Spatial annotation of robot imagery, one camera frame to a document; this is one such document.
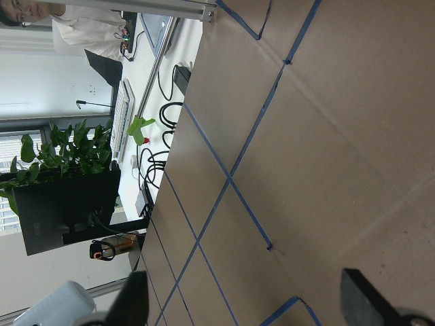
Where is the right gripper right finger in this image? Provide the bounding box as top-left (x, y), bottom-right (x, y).
top-left (340, 268), bottom-right (434, 326)

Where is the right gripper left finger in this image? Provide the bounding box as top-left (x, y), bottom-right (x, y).
top-left (76, 271), bottom-right (150, 326)

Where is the light blue ikea cup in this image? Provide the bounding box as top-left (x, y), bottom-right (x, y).
top-left (13, 280), bottom-right (95, 325)

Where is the black monitor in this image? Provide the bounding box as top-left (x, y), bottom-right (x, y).
top-left (13, 168), bottom-right (121, 256)

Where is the green potted plant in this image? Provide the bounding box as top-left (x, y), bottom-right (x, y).
top-left (1, 120), bottom-right (113, 214)

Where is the brown paper table mat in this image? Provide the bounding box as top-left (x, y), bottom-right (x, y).
top-left (143, 1), bottom-right (434, 325)

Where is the white keyboard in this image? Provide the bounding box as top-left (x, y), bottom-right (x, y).
top-left (110, 79), bottom-right (135, 162)

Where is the black power adapter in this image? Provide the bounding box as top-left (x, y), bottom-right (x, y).
top-left (173, 65), bottom-right (191, 95)

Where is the blue teach pendant tablet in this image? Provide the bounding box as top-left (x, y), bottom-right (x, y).
top-left (139, 13), bottom-right (172, 57)

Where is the person in white shirt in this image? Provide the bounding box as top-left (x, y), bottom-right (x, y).
top-left (1, 1), bottom-right (126, 61)

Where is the green handled reacher grabber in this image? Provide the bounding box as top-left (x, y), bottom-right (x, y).
top-left (127, 17), bottom-right (179, 146)

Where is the aluminium frame post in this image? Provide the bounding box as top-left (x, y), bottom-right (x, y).
top-left (46, 0), bottom-right (217, 22)

